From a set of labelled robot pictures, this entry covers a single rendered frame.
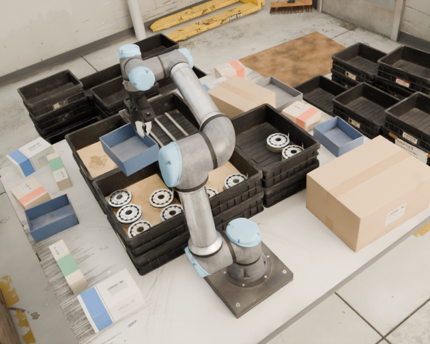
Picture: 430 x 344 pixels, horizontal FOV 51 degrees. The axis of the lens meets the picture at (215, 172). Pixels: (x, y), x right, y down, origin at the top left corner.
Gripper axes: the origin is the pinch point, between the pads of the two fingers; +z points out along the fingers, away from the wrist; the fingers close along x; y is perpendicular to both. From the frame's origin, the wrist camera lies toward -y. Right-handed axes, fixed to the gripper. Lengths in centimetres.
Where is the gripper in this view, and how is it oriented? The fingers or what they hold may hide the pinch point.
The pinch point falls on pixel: (145, 135)
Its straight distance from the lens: 177.1
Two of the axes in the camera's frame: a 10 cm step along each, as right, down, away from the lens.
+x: -8.4, 3.7, -3.9
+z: 0.4, 7.7, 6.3
